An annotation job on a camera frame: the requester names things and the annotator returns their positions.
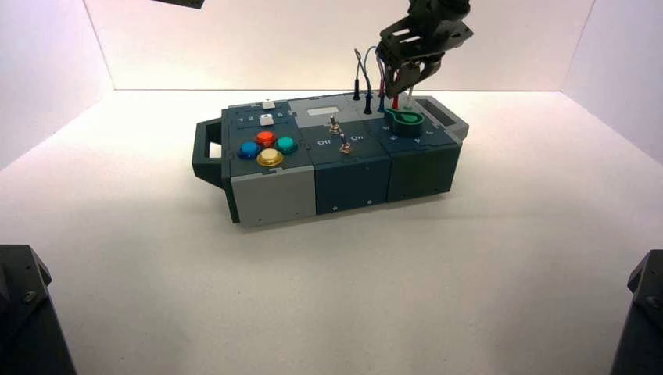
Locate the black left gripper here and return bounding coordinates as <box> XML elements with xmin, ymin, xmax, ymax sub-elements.
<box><xmin>152</xmin><ymin>0</ymin><xmax>206</xmax><ymax>10</ymax></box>

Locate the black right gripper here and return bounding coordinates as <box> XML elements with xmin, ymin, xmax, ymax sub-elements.
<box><xmin>376</xmin><ymin>0</ymin><xmax>475</xmax><ymax>100</ymax></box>

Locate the red wire with plugs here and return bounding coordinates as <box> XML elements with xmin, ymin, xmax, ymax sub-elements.
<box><xmin>376</xmin><ymin>54</ymin><xmax>401</xmax><ymax>111</ymax></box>

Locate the green rotary knob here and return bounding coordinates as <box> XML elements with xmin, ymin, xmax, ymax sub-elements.
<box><xmin>384</xmin><ymin>107</ymin><xmax>426</xmax><ymax>138</ymax></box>

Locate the yellow round push button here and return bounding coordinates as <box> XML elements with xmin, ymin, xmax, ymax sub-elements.
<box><xmin>256</xmin><ymin>148</ymin><xmax>285</xmax><ymax>168</ymax></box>

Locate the blue wire with plugs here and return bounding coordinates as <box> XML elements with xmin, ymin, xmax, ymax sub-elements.
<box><xmin>364</xmin><ymin>45</ymin><xmax>388</xmax><ymax>114</ymax></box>

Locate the black wire with plugs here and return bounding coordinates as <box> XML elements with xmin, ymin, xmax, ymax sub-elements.
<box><xmin>353</xmin><ymin>47</ymin><xmax>374</xmax><ymax>116</ymax></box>

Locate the modular control box with handles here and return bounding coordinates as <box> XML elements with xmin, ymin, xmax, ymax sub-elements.
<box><xmin>192</xmin><ymin>93</ymin><xmax>470</xmax><ymax>227</ymax></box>

